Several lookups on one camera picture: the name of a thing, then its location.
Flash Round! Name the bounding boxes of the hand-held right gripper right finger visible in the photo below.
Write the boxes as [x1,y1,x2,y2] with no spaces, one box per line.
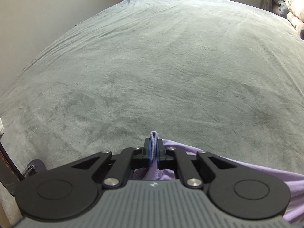
[154,140,234,190]

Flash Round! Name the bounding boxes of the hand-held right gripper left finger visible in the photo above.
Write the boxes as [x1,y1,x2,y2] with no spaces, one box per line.
[71,138,152,190]

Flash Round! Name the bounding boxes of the purple pants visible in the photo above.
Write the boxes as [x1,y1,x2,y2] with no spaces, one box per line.
[132,131,304,228]

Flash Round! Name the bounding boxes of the bed with grey sheet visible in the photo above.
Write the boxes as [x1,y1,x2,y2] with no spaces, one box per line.
[0,0,304,195]

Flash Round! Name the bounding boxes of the grey cloth bundle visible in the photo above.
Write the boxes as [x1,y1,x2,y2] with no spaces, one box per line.
[272,0,289,17]

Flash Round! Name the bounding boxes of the folded beige pink quilt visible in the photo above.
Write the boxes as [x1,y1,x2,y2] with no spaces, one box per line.
[284,0,304,40]

